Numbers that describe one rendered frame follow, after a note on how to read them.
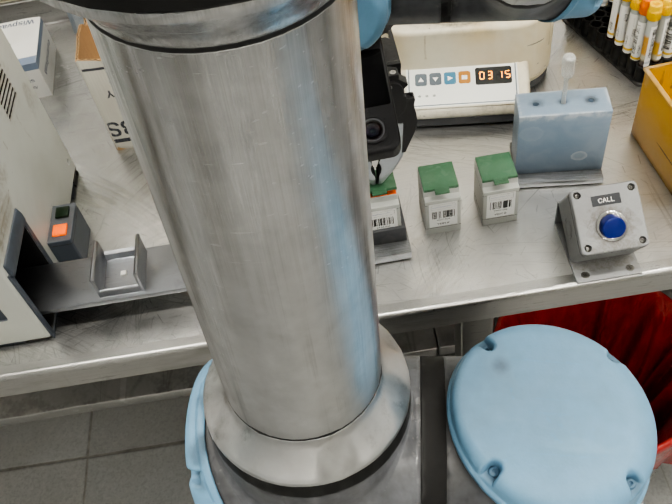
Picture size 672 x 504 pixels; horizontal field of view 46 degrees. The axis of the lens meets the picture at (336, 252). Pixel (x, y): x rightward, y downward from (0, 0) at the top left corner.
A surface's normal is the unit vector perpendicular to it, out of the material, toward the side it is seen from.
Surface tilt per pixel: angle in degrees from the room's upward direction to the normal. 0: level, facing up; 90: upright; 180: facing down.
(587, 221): 30
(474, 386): 10
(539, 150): 90
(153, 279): 0
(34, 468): 0
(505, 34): 90
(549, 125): 90
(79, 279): 0
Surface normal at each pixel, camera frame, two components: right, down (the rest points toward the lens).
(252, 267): 0.03, 0.76
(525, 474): 0.04, -0.58
